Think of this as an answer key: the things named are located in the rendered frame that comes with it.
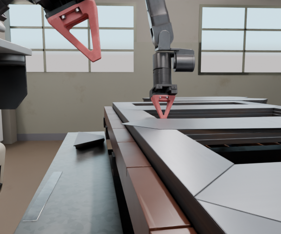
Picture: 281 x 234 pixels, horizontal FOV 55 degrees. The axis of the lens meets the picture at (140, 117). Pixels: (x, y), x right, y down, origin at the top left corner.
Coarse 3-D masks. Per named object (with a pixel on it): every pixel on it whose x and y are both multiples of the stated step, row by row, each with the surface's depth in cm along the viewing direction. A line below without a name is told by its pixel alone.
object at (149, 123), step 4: (140, 120) 75; (144, 120) 75; (148, 120) 75; (152, 120) 75; (136, 124) 68; (140, 124) 68; (144, 124) 68; (148, 124) 68; (152, 124) 68; (156, 124) 68; (152, 128) 63; (156, 128) 62
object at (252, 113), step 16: (176, 112) 107; (192, 112) 108; (208, 112) 109; (224, 112) 110; (240, 112) 111; (256, 112) 112; (272, 112) 113; (128, 128) 75; (272, 128) 65; (144, 144) 51; (208, 144) 62; (160, 160) 38; (160, 176) 38; (176, 192) 31; (192, 208) 26; (192, 224) 26; (208, 224) 22
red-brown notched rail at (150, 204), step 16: (112, 112) 118; (112, 128) 77; (112, 144) 78; (128, 144) 57; (128, 160) 46; (144, 160) 46; (128, 176) 39; (144, 176) 38; (128, 192) 40; (144, 192) 32; (160, 192) 32; (128, 208) 40; (144, 208) 28; (160, 208) 28; (176, 208) 28; (144, 224) 27; (160, 224) 25; (176, 224) 25
